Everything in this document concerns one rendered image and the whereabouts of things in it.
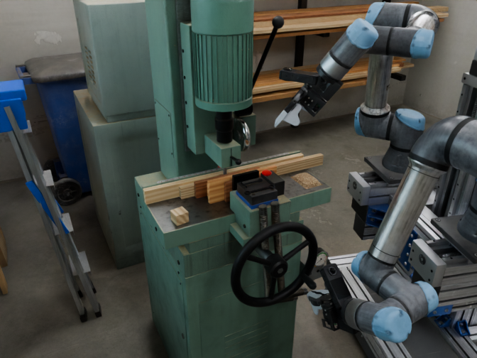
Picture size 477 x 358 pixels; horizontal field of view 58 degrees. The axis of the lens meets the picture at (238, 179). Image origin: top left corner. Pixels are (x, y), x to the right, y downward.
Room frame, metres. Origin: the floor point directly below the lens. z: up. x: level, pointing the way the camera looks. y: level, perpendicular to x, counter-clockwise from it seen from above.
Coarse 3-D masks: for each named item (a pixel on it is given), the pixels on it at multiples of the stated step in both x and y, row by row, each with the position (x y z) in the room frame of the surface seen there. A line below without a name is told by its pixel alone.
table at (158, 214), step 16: (288, 176) 1.36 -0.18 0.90; (288, 192) 1.24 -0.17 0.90; (304, 192) 1.24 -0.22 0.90; (320, 192) 1.26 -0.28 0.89; (144, 208) 1.19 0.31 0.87; (160, 208) 1.15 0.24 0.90; (192, 208) 1.15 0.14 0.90; (208, 208) 1.15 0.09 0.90; (224, 208) 1.15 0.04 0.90; (304, 208) 1.23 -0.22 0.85; (160, 224) 1.06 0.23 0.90; (192, 224) 1.06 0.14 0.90; (208, 224) 1.07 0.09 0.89; (224, 224) 1.10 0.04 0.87; (160, 240) 1.04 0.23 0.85; (176, 240) 1.03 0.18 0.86; (192, 240) 1.05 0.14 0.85; (240, 240) 1.04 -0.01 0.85
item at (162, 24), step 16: (160, 0) 1.42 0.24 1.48; (160, 16) 1.43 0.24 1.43; (160, 32) 1.44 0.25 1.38; (176, 32) 1.41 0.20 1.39; (160, 48) 1.46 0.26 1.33; (176, 48) 1.41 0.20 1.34; (160, 64) 1.47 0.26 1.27; (176, 64) 1.41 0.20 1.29; (160, 80) 1.49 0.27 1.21; (176, 80) 1.40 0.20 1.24; (160, 96) 1.50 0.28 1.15; (176, 96) 1.40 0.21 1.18; (160, 112) 1.51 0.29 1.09; (176, 112) 1.40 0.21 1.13; (160, 128) 1.53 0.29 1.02; (176, 128) 1.40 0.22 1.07; (160, 144) 1.55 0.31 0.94; (176, 144) 1.40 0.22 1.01; (160, 160) 1.57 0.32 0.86; (176, 160) 1.40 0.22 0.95; (192, 160) 1.42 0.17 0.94; (208, 160) 1.45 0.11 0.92; (176, 176) 1.40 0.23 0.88
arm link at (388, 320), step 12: (384, 300) 0.76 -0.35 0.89; (396, 300) 0.75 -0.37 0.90; (360, 312) 0.75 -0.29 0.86; (372, 312) 0.73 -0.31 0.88; (384, 312) 0.71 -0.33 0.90; (396, 312) 0.70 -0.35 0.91; (360, 324) 0.73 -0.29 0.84; (372, 324) 0.70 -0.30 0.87; (384, 324) 0.68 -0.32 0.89; (396, 324) 0.68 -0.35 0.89; (408, 324) 0.69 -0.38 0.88; (384, 336) 0.67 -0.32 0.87; (396, 336) 0.67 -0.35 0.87
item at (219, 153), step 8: (208, 136) 1.32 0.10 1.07; (208, 144) 1.31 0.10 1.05; (216, 144) 1.26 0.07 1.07; (224, 144) 1.26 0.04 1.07; (232, 144) 1.26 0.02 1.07; (208, 152) 1.32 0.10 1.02; (216, 152) 1.25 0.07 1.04; (224, 152) 1.23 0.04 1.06; (232, 152) 1.24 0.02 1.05; (240, 152) 1.25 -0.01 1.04; (216, 160) 1.25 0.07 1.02; (224, 160) 1.23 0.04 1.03; (232, 160) 1.24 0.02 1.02
